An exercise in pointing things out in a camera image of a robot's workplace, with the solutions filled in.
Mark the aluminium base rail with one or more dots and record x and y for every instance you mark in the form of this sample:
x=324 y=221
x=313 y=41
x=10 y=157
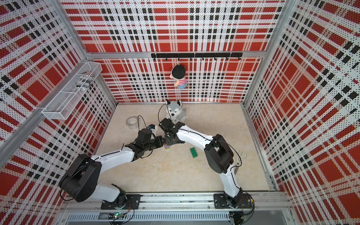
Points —
x=187 y=201

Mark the black hook rail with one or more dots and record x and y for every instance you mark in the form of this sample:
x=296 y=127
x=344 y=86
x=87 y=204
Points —
x=197 y=55

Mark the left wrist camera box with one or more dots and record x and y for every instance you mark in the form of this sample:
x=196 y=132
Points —
x=153 y=128

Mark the white wire basket shelf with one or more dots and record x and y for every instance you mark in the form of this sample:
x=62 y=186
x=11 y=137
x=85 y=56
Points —
x=64 y=102

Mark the hanging boy doll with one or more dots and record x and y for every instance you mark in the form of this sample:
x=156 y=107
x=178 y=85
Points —
x=178 y=75

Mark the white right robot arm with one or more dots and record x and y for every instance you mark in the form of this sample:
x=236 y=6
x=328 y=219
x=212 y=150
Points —
x=219 y=155

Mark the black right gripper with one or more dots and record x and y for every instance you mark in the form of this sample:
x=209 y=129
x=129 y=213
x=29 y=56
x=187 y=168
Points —
x=168 y=142

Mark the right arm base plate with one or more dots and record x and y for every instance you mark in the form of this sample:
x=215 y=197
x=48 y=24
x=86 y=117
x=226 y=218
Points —
x=241 y=201

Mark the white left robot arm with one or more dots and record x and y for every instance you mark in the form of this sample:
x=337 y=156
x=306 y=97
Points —
x=80 y=181

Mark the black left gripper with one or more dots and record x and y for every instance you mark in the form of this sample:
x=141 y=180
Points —
x=160 y=143

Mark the clear tape roll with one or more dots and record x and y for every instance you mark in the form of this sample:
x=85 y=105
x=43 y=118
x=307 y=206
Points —
x=133 y=122

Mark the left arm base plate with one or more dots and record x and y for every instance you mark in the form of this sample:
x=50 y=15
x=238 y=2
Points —
x=123 y=202

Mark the patterned can in basket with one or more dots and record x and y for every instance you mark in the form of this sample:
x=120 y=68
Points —
x=84 y=81

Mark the grey white husky plush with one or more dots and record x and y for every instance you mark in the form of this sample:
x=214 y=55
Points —
x=175 y=111

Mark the green long lego brick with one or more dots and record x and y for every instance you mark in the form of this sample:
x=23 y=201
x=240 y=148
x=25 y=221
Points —
x=193 y=152

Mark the white handled scissors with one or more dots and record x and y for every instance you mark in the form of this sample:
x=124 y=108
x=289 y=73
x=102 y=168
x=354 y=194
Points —
x=241 y=154

